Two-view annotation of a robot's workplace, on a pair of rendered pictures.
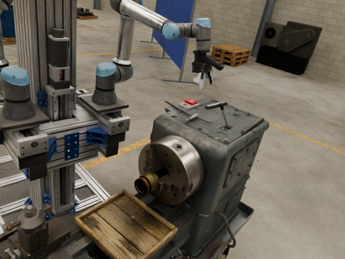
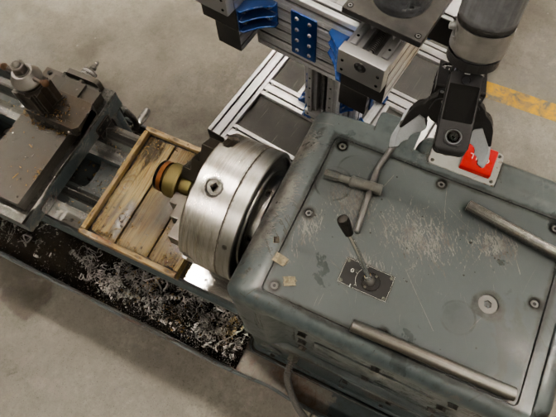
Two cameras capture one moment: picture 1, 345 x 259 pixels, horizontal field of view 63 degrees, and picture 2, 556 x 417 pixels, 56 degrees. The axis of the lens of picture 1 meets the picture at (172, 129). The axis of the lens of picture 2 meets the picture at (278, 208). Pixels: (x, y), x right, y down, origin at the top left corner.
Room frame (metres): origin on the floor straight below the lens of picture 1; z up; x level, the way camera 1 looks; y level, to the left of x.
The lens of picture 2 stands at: (1.20, -0.51, 2.17)
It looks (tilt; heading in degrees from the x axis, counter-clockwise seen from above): 66 degrees down; 87
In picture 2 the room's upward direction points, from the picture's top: 6 degrees counter-clockwise
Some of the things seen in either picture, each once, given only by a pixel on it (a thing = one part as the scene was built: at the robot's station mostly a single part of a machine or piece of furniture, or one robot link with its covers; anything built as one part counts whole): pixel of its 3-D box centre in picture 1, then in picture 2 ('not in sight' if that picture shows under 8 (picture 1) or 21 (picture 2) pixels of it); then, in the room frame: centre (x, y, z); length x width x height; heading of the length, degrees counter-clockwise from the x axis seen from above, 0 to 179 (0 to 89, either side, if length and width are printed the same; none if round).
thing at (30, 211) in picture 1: (30, 209); (17, 66); (0.64, 0.40, 1.17); 0.04 x 0.04 x 0.03
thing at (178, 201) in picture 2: (173, 185); (184, 225); (1.01, -0.05, 1.09); 0.12 x 0.11 x 0.05; 56
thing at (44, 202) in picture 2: not in sight; (35, 141); (0.56, 0.36, 0.90); 0.47 x 0.30 x 0.06; 56
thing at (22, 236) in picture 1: (34, 231); (36, 93); (0.64, 0.39, 1.07); 0.07 x 0.07 x 0.10; 56
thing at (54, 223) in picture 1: (40, 242); (57, 110); (0.67, 0.38, 0.99); 0.20 x 0.10 x 0.05; 146
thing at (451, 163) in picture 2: (188, 107); (462, 164); (1.60, -0.07, 1.23); 0.13 x 0.08 x 0.05; 146
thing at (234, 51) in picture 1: (230, 54); not in sight; (9.28, -1.40, 0.22); 1.25 x 0.86 x 0.44; 149
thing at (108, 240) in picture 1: (126, 226); (161, 199); (0.91, 0.12, 0.89); 0.36 x 0.30 x 0.04; 56
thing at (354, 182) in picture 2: (191, 117); (352, 181); (1.37, -0.09, 1.27); 0.12 x 0.02 x 0.02; 151
